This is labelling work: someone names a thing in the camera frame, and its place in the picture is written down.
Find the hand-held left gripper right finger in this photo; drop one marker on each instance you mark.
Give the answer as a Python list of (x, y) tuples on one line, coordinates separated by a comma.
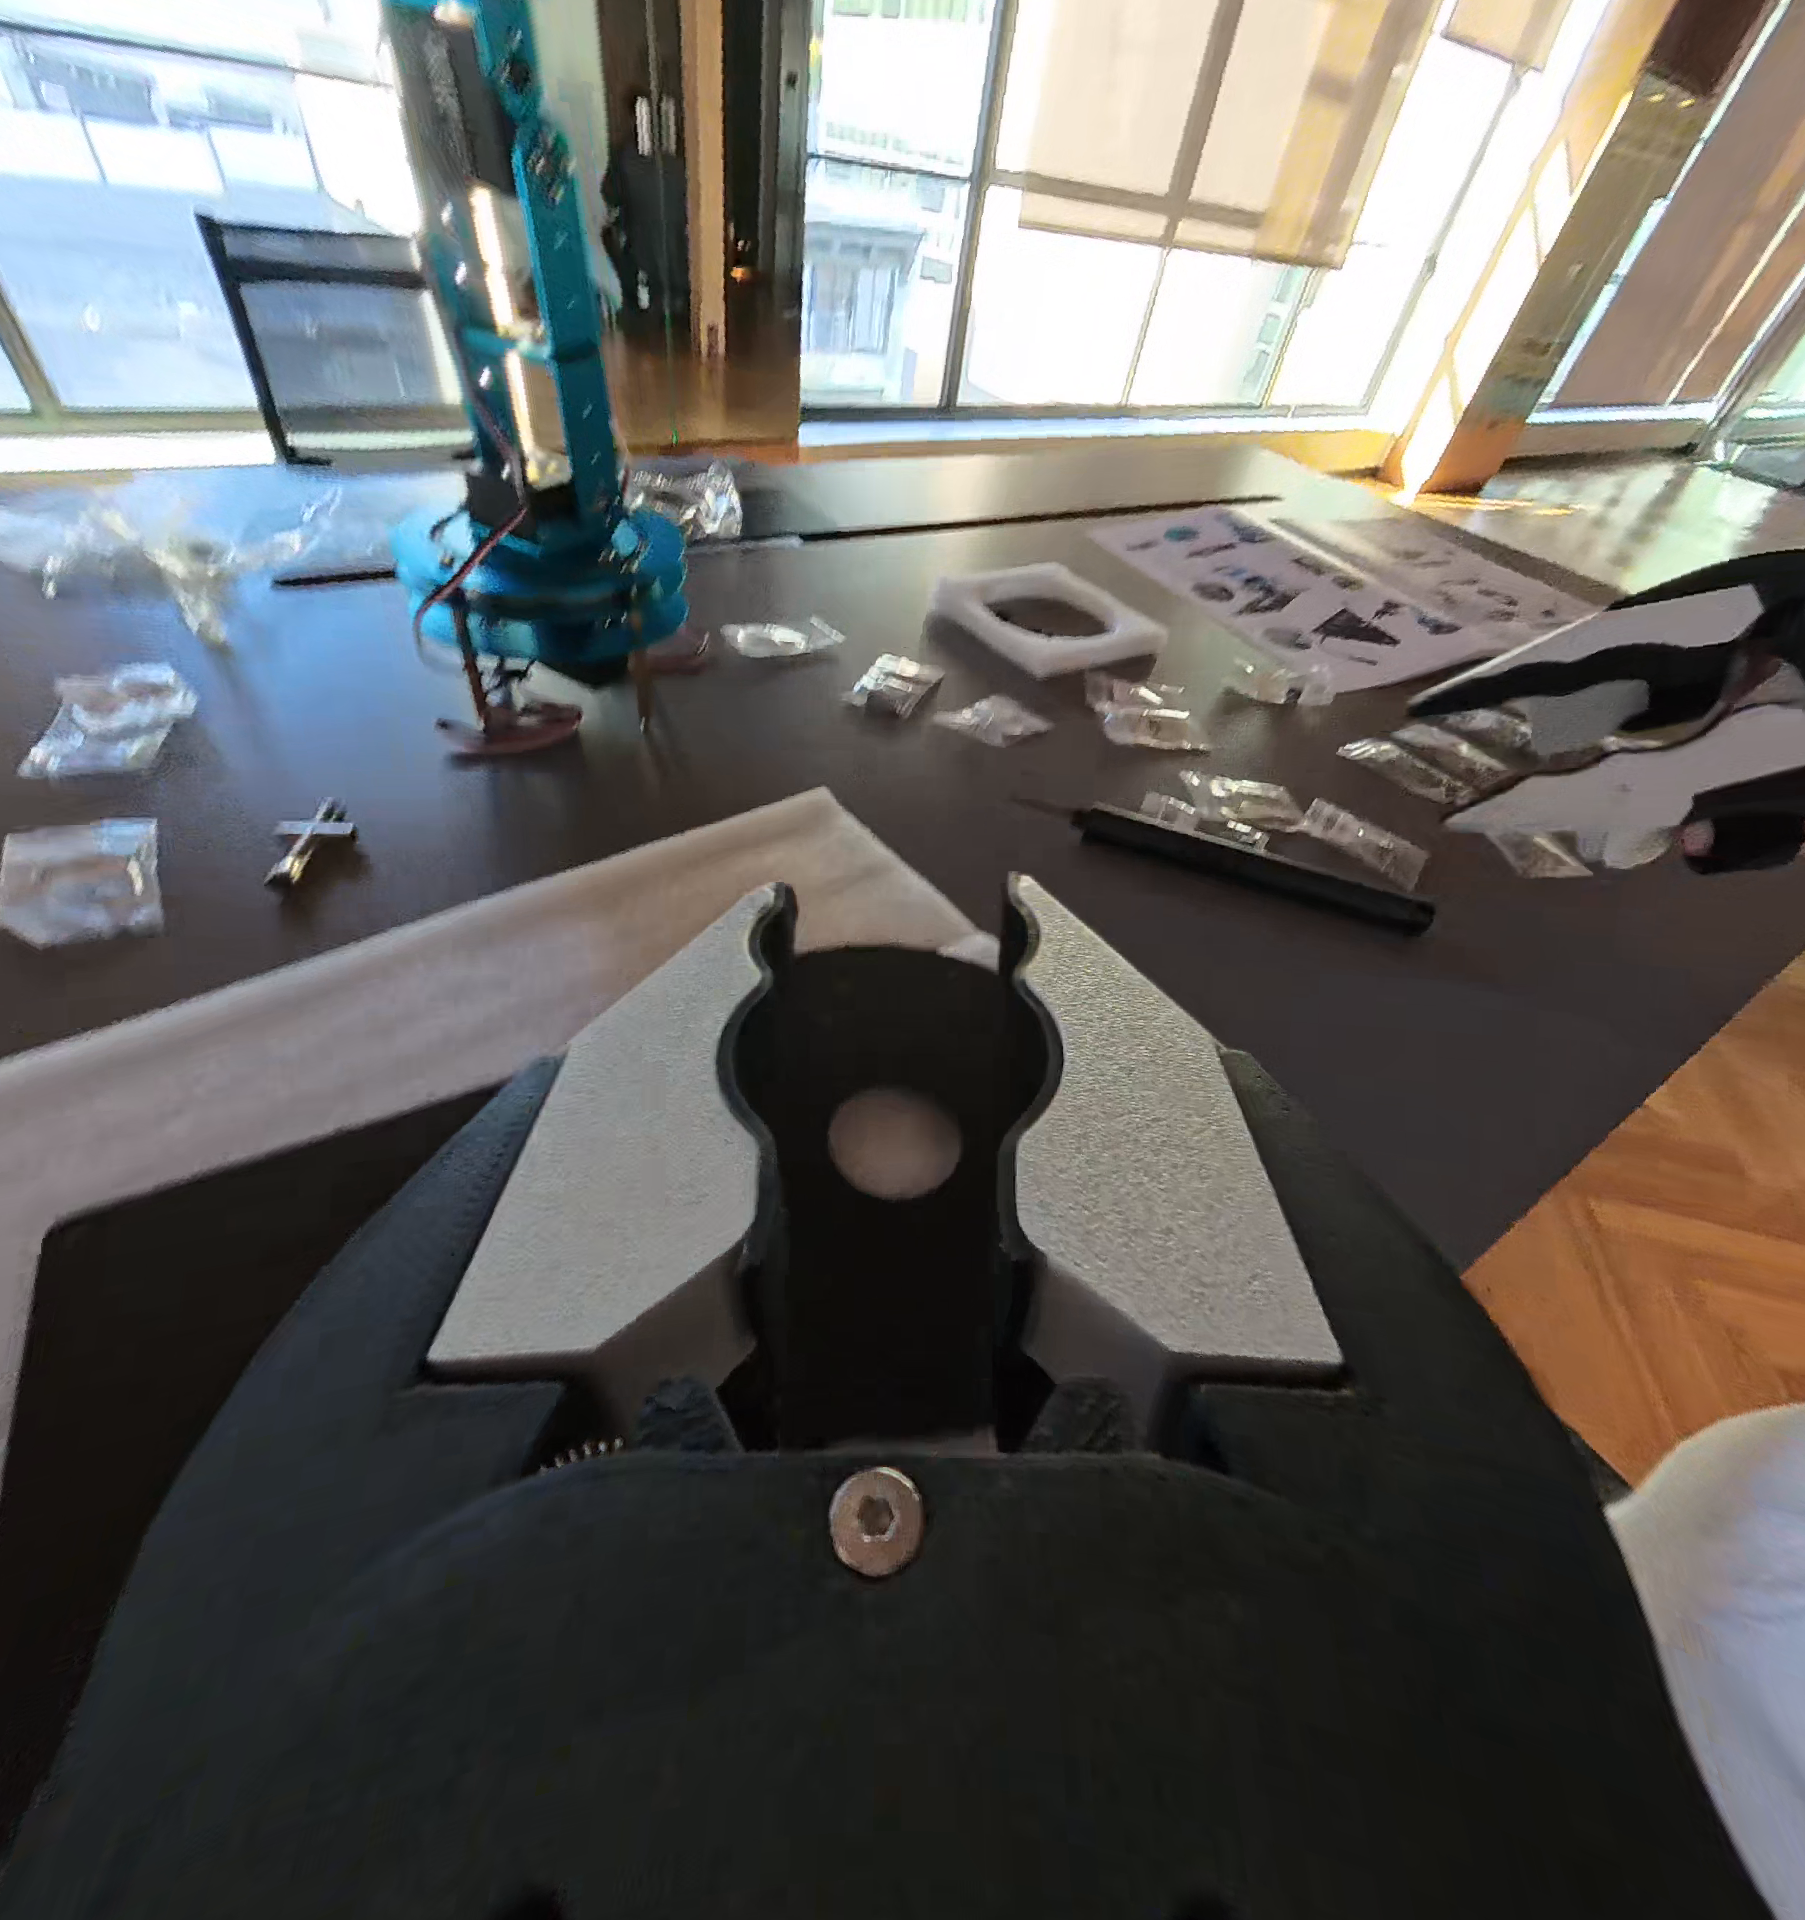
[(1165, 1185)]

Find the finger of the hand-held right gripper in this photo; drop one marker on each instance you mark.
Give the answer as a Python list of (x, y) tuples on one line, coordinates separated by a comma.
[(1638, 788), (1606, 655)]

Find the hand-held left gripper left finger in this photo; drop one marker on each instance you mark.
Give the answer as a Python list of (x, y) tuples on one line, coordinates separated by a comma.
[(600, 1185)]

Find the black plate with round hole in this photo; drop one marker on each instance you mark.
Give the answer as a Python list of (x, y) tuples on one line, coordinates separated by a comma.
[(889, 1305)]

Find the square white foam frame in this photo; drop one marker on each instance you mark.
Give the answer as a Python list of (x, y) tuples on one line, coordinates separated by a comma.
[(978, 604)]

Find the blue toy robot arm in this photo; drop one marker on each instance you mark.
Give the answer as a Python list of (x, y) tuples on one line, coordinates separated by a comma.
[(544, 302)]

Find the small clear screw bag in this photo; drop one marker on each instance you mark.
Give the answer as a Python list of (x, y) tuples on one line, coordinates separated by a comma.
[(1401, 770), (106, 720), (1539, 852), (685, 499), (775, 640), (1128, 693), (1365, 846), (891, 686), (1239, 796), (1165, 727), (82, 884), (1479, 736), (989, 720), (1278, 686)]

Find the printed instruction sheet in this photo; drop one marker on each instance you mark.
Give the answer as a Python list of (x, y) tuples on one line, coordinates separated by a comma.
[(1380, 581)]

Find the black screwdriver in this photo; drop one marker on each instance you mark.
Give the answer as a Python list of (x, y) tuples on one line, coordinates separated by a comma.
[(1261, 872)]

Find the small metal cross wrench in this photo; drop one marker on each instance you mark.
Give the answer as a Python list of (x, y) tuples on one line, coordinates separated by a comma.
[(307, 846)]

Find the pale roller blind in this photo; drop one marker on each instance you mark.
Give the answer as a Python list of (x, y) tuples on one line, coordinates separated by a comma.
[(1216, 121)]

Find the person's white clothing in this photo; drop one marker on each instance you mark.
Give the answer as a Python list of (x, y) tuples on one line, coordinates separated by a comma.
[(1758, 1653)]

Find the crumpled clear plastic bags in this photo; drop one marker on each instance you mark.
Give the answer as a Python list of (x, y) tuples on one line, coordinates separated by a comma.
[(149, 548)]

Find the black framed board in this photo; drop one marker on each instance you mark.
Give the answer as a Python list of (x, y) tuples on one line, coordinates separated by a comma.
[(332, 337)]

